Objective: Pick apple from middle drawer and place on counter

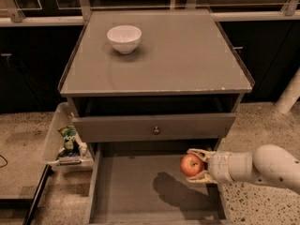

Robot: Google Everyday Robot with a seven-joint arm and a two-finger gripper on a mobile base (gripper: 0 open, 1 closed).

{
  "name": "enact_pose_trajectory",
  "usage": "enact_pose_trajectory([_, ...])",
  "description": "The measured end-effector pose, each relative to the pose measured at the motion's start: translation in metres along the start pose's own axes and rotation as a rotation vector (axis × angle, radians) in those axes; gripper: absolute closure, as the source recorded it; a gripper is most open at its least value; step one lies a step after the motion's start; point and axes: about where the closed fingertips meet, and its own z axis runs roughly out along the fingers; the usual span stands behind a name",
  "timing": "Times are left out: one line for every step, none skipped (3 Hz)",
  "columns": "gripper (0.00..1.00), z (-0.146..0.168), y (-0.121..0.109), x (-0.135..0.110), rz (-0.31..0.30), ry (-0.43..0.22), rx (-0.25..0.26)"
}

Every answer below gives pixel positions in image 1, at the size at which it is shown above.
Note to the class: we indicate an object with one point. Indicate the grey open middle drawer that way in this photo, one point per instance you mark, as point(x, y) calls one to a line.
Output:
point(140, 183)

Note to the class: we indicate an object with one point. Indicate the metal railing frame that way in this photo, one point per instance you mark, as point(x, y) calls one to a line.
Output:
point(50, 12)

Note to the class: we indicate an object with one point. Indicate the grey wooden drawer cabinet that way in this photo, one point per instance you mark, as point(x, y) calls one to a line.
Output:
point(184, 64)

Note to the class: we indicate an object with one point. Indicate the round metal drawer knob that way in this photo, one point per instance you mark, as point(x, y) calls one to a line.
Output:
point(156, 130)

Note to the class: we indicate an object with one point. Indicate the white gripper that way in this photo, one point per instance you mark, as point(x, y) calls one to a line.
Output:
point(218, 167)

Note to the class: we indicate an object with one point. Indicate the white ceramic bowl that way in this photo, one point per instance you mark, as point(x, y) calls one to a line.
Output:
point(124, 38)

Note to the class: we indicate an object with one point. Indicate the black floor rail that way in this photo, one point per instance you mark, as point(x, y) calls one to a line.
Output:
point(38, 193)

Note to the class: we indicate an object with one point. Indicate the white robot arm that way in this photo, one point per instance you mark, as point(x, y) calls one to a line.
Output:
point(269, 165)

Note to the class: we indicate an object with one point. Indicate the clear plastic storage bin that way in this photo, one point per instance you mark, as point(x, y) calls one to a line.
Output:
point(54, 141)

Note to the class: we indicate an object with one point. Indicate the green snack bag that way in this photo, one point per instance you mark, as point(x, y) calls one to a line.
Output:
point(70, 146)

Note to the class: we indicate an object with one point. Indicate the red apple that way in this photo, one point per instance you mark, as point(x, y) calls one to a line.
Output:
point(191, 165)

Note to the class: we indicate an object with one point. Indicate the grey top drawer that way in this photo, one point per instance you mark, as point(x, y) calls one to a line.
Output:
point(140, 127)

